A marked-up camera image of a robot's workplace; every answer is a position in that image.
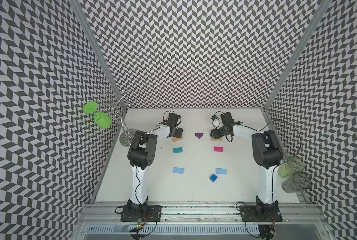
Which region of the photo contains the purple triangle block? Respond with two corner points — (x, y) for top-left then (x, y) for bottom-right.
(195, 133), (204, 139)

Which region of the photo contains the teal rectangular block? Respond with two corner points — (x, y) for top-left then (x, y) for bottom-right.
(173, 147), (183, 154)

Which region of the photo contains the green cup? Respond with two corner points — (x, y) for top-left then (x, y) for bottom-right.
(93, 112), (112, 129)
(83, 102), (98, 115)

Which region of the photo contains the upper green cup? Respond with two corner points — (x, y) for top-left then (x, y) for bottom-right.
(83, 102), (98, 115)

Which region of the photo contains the green transparent glass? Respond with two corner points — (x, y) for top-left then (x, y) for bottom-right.
(278, 156), (305, 178)

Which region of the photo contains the grey transparent glass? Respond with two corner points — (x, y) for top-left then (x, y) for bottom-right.
(282, 172), (312, 194)

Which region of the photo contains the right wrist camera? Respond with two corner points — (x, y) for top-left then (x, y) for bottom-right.
(211, 115), (220, 128)

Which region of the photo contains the light blue block lower right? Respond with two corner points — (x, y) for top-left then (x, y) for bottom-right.
(216, 168), (227, 175)

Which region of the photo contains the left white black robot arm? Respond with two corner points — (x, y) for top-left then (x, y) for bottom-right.
(127, 110), (183, 213)

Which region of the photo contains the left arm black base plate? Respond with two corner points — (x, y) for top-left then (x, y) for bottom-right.
(120, 205), (162, 222)

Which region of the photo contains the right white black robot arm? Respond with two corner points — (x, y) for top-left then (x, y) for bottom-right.
(210, 111), (283, 216)

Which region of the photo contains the light blue block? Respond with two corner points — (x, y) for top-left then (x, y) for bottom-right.
(216, 168), (227, 175)
(173, 168), (184, 175)

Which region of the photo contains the natural wood block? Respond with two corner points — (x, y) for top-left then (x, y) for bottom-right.
(210, 137), (222, 141)
(172, 137), (184, 143)

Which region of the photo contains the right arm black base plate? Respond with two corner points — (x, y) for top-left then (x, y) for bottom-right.
(237, 205), (283, 223)

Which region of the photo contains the aluminium front rail frame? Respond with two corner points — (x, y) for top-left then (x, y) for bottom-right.
(71, 202), (334, 240)

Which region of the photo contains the lower green cup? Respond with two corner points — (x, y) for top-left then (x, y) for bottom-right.
(93, 112), (112, 129)

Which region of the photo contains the magenta rectangular block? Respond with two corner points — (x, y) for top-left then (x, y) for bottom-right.
(213, 147), (224, 153)

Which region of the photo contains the light blue block lower left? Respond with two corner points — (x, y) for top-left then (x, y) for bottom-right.
(173, 168), (184, 175)

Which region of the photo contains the dark blue cube block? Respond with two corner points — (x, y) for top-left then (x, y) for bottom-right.
(209, 174), (217, 183)

